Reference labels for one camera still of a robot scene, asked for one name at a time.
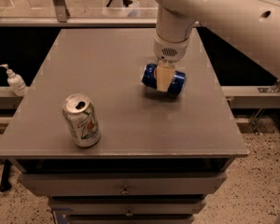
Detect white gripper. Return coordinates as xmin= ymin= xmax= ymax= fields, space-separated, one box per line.
xmin=154 ymin=34 xmax=189 ymax=92

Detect blue Pepsi can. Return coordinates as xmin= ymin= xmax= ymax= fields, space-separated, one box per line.
xmin=142 ymin=63 xmax=187 ymax=95

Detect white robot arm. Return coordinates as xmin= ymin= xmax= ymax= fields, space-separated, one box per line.
xmin=154 ymin=0 xmax=280 ymax=80

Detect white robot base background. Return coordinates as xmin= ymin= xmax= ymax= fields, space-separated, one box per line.
xmin=102 ymin=0 xmax=140 ymax=18

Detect white 7UP can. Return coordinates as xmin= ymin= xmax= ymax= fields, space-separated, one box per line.
xmin=63 ymin=93 xmax=100 ymax=147

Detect grey drawer cabinet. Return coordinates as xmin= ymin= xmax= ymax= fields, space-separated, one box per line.
xmin=0 ymin=29 xmax=247 ymax=224

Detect top grey drawer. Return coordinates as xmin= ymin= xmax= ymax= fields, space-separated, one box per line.
xmin=19 ymin=172 xmax=227 ymax=197

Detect grey drawer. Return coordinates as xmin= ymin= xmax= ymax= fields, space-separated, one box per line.
xmin=19 ymin=172 xmax=227 ymax=197
xmin=49 ymin=198 xmax=206 ymax=216

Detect white pump bottle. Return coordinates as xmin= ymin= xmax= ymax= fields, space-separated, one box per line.
xmin=1 ymin=64 xmax=28 ymax=96

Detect black floor object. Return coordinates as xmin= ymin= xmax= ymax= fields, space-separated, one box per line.
xmin=0 ymin=160 xmax=12 ymax=192

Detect metal bracket clamp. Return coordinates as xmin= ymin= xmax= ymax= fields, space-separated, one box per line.
xmin=258 ymin=79 xmax=280 ymax=93

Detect metal rail frame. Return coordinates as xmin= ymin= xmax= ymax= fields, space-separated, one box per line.
xmin=0 ymin=0 xmax=158 ymax=27

